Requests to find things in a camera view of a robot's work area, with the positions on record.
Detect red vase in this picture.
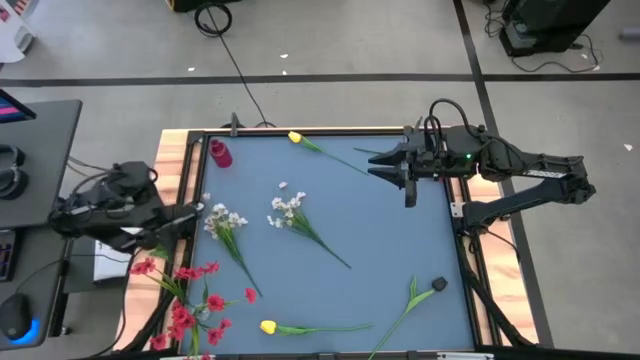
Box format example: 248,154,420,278
209,138,234,169

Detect yellow artificial tulip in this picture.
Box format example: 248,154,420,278
259,319,374,336
288,130,371,177

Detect black headphones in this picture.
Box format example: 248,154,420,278
0,144,29,201

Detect black box with yellow edge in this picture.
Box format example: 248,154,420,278
164,0,244,14

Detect black keyboard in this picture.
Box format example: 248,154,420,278
0,229,19,284

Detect black metal table frame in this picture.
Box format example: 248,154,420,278
119,112,539,360

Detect white artificial flower spray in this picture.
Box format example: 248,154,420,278
266,181,353,270
201,192,264,297

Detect black equipment case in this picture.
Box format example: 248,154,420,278
498,0,612,58

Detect computer monitor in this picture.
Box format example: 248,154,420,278
0,88,37,125

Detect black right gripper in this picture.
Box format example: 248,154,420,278
368,126,455,209

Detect white rectangular box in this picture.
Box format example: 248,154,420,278
93,227,146,284

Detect long black floor cable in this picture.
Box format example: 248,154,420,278
204,4,277,129

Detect blue table mat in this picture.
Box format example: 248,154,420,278
180,133,475,354

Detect thin black floor cable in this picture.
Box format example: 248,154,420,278
482,0,604,75

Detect dark grey desk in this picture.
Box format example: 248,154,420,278
0,98,84,231
0,222,71,351

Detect black coiled cable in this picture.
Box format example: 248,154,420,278
193,2,234,39

